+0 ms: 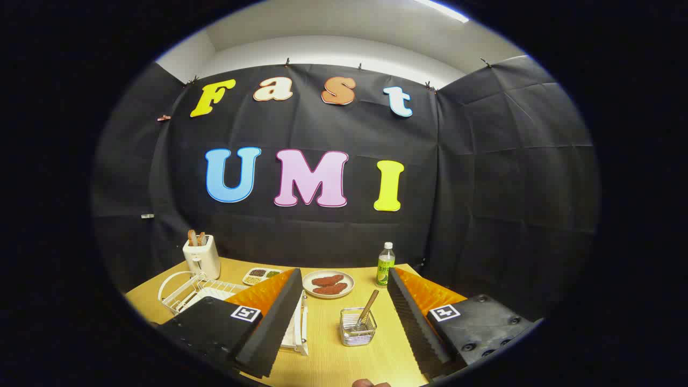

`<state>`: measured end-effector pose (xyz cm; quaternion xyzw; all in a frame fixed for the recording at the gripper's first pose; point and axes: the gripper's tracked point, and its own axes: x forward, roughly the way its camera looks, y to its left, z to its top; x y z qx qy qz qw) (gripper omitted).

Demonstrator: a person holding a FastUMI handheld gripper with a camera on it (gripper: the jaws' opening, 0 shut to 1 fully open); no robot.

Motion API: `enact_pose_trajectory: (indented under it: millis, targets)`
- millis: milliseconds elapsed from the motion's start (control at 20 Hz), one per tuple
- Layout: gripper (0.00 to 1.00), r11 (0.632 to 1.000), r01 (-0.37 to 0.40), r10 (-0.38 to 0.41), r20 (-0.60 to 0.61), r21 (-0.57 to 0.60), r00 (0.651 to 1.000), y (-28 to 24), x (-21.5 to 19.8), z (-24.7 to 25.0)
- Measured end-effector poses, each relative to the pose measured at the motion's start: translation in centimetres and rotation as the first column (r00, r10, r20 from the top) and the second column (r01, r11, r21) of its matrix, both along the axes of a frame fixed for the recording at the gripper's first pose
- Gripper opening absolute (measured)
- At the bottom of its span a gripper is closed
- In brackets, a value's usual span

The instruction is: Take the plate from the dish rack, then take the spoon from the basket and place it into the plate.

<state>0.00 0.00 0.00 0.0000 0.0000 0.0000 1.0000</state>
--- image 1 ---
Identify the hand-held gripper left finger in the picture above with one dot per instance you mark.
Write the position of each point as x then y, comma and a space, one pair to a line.
279, 322

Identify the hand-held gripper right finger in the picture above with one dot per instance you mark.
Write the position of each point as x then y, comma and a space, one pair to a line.
414, 328

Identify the beige round plate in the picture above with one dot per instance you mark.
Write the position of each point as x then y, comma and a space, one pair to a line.
348, 279

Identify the white divided snack tray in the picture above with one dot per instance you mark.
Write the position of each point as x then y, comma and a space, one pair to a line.
263, 277

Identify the pile of yellow beans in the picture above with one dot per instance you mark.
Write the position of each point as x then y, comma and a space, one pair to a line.
251, 280

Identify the pile of dark beans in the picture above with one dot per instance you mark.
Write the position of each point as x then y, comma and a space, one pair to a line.
258, 272

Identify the red meat patty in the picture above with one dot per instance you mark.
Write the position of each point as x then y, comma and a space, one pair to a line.
330, 289
328, 280

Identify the green label drink bottle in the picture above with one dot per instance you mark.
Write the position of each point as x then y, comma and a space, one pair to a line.
385, 269

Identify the white toaster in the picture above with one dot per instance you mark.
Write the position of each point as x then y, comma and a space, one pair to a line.
204, 260

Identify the black backdrop cloth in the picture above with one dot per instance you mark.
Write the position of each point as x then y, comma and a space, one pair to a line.
333, 236

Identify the toasted bread slice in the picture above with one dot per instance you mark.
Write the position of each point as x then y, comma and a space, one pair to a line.
192, 238
201, 239

